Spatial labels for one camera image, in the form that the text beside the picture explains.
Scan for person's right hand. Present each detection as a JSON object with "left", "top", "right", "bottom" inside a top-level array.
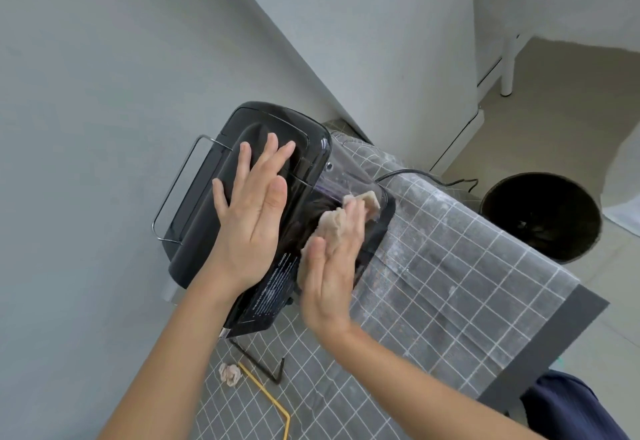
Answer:
[{"left": 299, "top": 199, "right": 366, "bottom": 338}]

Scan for person's left hand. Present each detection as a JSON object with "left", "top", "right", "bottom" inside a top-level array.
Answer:
[{"left": 212, "top": 132, "right": 297, "bottom": 292}]

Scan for black countertop oven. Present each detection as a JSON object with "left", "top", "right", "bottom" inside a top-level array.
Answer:
[{"left": 164, "top": 101, "right": 397, "bottom": 340}]

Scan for beige wipe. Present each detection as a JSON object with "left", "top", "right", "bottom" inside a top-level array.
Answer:
[{"left": 298, "top": 190, "right": 381, "bottom": 286}]

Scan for person's right forearm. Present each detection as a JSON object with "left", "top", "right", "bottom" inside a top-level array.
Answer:
[{"left": 313, "top": 316, "right": 551, "bottom": 440}]

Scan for person's left forearm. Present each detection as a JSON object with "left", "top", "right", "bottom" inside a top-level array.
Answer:
[{"left": 97, "top": 271, "right": 252, "bottom": 440}]

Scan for grey grid tablecloth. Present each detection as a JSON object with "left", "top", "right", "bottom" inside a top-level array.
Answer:
[{"left": 192, "top": 131, "right": 584, "bottom": 440}]

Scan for yellow thin strip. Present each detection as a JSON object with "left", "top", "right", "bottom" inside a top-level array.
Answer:
[{"left": 237, "top": 362, "right": 292, "bottom": 440}]

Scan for small crumpled tissue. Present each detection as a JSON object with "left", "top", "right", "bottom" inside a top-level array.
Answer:
[{"left": 218, "top": 362, "right": 244, "bottom": 388}]

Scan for black round bin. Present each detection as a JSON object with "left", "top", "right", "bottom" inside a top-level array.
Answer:
[{"left": 479, "top": 172, "right": 604, "bottom": 263}]

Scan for white table leg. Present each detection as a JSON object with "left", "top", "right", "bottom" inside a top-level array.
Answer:
[{"left": 500, "top": 33, "right": 524, "bottom": 98}]

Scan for person's navy trousers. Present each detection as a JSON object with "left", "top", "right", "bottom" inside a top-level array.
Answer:
[{"left": 520, "top": 370, "right": 640, "bottom": 440}]

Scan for metal wire oven handle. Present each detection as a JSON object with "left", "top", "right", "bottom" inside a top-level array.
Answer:
[{"left": 151, "top": 135, "right": 237, "bottom": 245}]

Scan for black bent metal bracket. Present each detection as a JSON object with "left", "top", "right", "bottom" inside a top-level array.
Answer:
[{"left": 229, "top": 337, "right": 287, "bottom": 386}]

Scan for black power cable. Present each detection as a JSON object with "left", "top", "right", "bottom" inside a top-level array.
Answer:
[{"left": 375, "top": 169, "right": 480, "bottom": 198}]

